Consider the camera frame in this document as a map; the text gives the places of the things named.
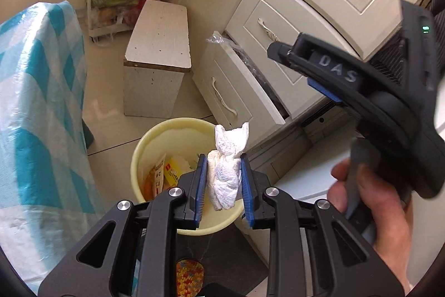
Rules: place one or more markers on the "white appliance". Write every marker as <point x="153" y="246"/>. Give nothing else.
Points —
<point x="306" y="178"/>

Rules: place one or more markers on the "yellow snack packet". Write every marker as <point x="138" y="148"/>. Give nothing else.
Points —
<point x="173" y="168"/>

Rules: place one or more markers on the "colourful patterned slipper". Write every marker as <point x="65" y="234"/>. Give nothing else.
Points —
<point x="189" y="278"/>

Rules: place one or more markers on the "medium cream drawer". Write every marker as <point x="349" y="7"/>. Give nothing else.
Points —
<point x="243" y="22"/>

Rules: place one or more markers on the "blue white checkered tablecloth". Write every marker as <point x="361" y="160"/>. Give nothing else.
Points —
<point x="41" y="109"/>

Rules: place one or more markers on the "open cream drawer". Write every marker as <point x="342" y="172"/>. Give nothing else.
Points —
<point x="222" y="74"/>

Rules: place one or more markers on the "person's right hand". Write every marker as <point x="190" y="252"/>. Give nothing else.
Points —
<point x="389" y="224"/>

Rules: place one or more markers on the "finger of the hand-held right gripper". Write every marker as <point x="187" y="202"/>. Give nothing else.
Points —
<point x="323" y="90"/>

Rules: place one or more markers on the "pale yellow waste bin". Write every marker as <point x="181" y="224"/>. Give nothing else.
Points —
<point x="167" y="133"/>

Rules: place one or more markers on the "clear plastic film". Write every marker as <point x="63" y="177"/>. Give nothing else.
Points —
<point x="217" y="37"/>

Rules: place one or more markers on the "clear bag of produce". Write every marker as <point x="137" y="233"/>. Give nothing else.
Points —
<point x="111" y="15"/>

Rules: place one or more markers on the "white tissue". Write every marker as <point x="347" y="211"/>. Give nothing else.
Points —
<point x="224" y="175"/>

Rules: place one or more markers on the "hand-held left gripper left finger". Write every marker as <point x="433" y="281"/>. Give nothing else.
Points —
<point x="201" y="192"/>

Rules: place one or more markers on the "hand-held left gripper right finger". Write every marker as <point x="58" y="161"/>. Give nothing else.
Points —
<point x="247" y="192"/>

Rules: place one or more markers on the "white wooden stool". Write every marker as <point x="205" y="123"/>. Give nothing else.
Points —
<point x="158" y="36"/>

